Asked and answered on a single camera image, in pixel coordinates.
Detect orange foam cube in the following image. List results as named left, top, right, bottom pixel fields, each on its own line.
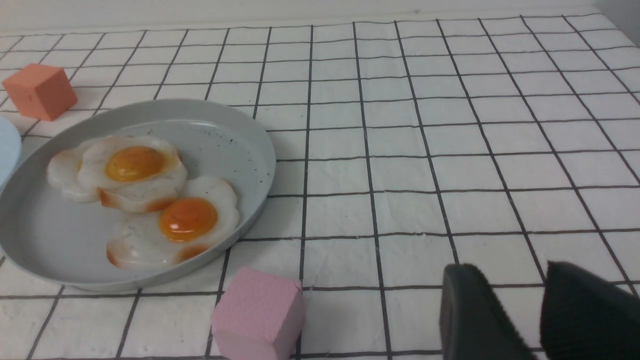
left=2, top=63, right=78, bottom=122

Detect fried egg underneath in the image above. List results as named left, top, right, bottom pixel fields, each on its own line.
left=46, top=137, right=101, bottom=203

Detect fried egg front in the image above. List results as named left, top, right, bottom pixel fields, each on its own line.
left=106, top=177, right=241, bottom=271

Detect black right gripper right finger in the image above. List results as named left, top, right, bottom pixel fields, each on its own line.
left=540, top=261, right=640, bottom=360

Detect fried egg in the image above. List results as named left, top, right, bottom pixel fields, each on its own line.
left=106, top=177, right=241, bottom=271
left=77, top=136, right=188, bottom=214

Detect pink foam cube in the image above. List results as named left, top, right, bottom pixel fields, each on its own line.
left=211, top=267, right=306, bottom=360

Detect light blue plate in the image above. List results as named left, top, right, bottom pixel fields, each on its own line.
left=0, top=116, right=22, bottom=187

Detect white grid tablecloth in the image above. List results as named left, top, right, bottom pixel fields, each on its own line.
left=1, top=13, right=639, bottom=360

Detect grey plate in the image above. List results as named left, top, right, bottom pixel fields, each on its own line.
left=0, top=98, right=277, bottom=293

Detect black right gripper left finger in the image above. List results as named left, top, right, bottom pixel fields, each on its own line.
left=439, top=264, right=535, bottom=360

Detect fried egg top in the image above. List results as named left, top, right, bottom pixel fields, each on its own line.
left=77, top=136, right=188, bottom=214

